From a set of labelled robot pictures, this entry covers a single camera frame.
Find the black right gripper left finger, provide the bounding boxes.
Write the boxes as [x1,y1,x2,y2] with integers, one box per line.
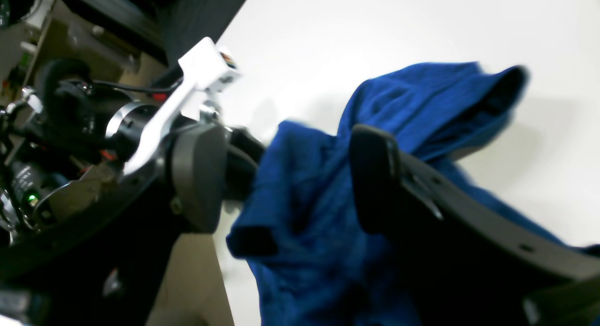
[1,125,228,326]

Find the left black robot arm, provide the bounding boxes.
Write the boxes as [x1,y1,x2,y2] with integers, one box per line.
[1,59,266,240]

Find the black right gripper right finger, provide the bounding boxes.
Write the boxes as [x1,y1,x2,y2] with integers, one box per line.
[349,125,600,326]

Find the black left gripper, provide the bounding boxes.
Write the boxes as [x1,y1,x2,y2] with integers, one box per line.
[105,102,265,201]

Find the blue long-sleeve shirt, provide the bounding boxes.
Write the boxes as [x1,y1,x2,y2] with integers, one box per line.
[226,63,599,326]

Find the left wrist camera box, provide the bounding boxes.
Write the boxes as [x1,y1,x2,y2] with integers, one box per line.
[178,37,241,93]

